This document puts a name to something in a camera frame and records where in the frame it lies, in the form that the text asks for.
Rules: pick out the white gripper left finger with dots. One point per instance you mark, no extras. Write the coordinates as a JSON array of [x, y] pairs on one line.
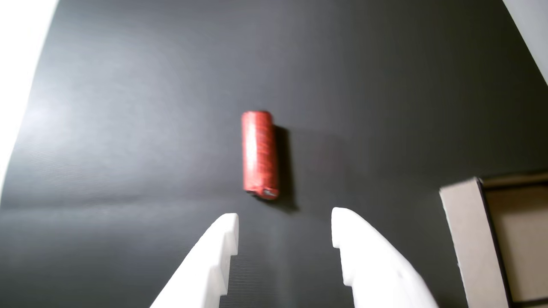
[[209, 261]]

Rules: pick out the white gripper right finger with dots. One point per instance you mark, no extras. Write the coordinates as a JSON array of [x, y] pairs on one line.
[[376, 269]]

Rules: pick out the red cylinder object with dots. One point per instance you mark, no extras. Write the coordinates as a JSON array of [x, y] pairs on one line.
[[259, 154]]

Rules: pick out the small open cardboard box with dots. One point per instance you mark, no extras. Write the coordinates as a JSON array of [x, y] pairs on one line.
[[471, 239]]

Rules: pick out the dark grey table mat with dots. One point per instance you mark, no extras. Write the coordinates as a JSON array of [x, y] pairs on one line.
[[128, 128]]

